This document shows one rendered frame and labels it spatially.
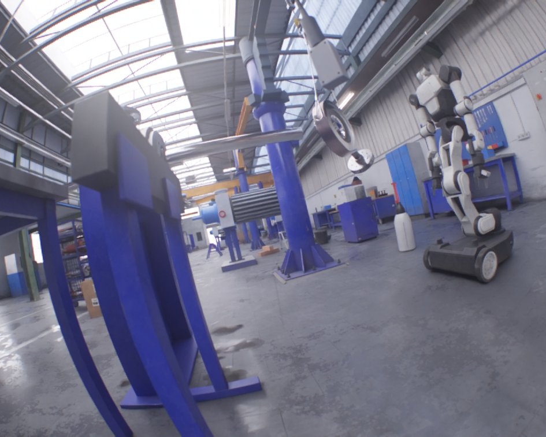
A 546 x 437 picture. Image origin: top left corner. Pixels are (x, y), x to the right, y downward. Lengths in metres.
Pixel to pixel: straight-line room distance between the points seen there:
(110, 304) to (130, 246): 0.62
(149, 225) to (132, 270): 1.18
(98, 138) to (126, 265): 0.21
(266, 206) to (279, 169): 1.94
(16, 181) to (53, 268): 0.27
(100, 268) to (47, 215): 0.33
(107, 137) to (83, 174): 0.06
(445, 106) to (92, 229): 2.07
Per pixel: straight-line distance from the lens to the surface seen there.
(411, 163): 5.86
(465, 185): 1.69
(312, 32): 0.70
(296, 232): 2.76
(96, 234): 1.01
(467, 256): 1.58
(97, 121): 0.41
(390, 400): 0.84
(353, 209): 4.20
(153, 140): 1.22
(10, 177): 0.68
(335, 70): 0.61
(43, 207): 0.82
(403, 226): 2.76
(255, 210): 4.72
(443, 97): 1.83
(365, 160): 1.63
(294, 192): 2.78
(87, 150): 0.39
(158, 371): 0.47
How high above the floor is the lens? 0.60
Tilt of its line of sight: 2 degrees up
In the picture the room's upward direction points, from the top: 13 degrees counter-clockwise
